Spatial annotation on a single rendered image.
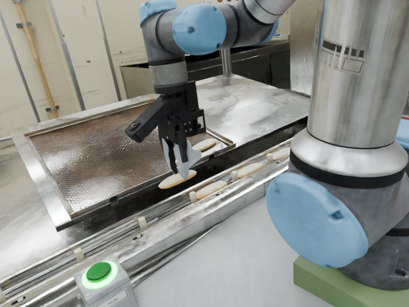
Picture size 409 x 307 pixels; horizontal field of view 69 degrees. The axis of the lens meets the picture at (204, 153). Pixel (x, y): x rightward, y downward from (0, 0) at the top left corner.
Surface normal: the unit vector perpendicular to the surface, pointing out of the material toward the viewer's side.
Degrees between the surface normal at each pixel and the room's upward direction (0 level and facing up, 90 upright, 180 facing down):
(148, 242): 0
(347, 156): 46
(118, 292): 90
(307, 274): 90
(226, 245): 0
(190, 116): 90
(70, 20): 90
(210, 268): 0
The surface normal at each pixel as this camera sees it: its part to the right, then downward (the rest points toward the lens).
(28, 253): -0.13, -0.91
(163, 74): -0.15, 0.41
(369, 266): -0.47, 0.12
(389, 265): -0.19, 0.14
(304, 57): -0.79, 0.33
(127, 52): 0.60, 0.25
